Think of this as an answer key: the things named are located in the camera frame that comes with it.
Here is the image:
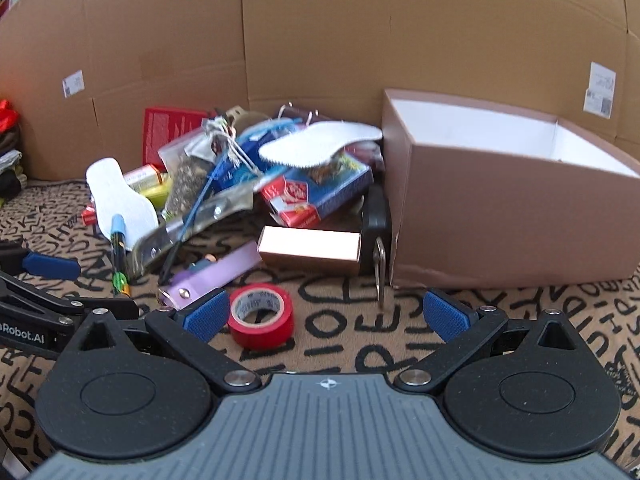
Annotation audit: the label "red tape roll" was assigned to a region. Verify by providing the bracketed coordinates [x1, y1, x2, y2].
[227, 282, 296, 351]

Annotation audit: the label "red and white card pack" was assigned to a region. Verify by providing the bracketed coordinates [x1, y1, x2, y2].
[261, 177, 322, 229]

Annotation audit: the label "pile of clothes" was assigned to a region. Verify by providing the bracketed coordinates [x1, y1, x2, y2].
[0, 130, 27, 202]

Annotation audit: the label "brown cardboard panel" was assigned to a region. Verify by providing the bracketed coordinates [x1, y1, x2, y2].
[0, 0, 252, 182]
[241, 0, 640, 162]

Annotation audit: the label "black case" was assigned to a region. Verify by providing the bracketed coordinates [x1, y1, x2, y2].
[360, 184, 394, 276]

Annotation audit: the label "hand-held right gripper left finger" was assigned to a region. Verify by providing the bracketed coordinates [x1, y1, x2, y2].
[57, 287, 264, 395]

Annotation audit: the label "white drawstring pouch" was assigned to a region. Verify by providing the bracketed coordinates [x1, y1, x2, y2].
[187, 116, 262, 177]

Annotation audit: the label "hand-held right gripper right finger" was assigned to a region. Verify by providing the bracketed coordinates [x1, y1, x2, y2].
[392, 287, 597, 395]

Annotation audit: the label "red booklet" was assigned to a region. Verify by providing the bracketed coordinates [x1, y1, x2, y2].
[142, 106, 209, 172]

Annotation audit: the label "white shoe insole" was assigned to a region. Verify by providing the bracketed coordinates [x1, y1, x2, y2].
[85, 157, 160, 252]
[258, 120, 384, 169]

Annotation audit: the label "small beige box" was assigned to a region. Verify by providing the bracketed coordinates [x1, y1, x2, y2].
[122, 163, 169, 191]

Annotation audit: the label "brown pouch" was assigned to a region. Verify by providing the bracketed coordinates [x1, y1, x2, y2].
[277, 101, 324, 124]

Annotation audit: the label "black marker green label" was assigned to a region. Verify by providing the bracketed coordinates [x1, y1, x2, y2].
[110, 213, 133, 297]

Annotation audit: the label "red cloth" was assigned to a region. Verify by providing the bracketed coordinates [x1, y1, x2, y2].
[0, 99, 20, 134]

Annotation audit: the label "pink cardboard box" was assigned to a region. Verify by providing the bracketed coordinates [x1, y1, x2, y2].
[382, 88, 640, 289]

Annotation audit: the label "silver carabiner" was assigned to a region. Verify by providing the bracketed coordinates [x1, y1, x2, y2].
[372, 237, 389, 309]

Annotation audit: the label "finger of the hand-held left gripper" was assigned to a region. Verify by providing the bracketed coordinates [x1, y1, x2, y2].
[0, 241, 82, 282]
[0, 271, 141, 330]

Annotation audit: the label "yellow-green small box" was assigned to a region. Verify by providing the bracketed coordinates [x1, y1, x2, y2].
[139, 182, 174, 209]

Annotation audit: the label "clear zip bag dark contents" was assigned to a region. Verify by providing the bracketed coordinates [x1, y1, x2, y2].
[130, 130, 257, 277]

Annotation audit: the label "blue rimmed paddle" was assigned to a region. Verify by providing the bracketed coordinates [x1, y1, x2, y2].
[182, 118, 304, 241]

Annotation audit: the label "blue card box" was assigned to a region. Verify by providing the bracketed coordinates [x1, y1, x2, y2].
[260, 149, 374, 229]

